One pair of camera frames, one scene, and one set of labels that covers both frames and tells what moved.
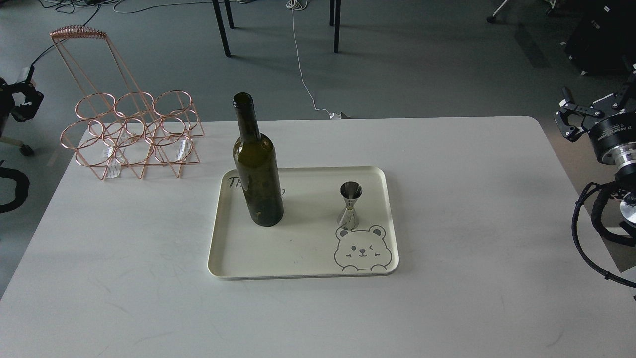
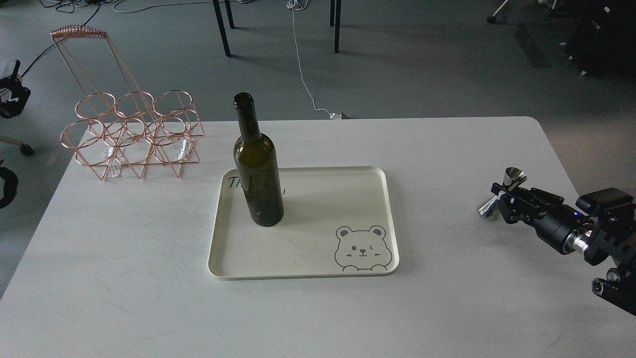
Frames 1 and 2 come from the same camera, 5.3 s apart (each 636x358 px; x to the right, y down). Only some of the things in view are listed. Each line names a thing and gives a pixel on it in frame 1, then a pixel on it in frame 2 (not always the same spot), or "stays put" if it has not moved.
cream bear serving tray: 308,242 stays put
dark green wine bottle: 255,158 stays put
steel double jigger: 350,191 → 513,176
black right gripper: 608,134 → 553,222
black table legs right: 336,23 stays put
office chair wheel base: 24,148 stays put
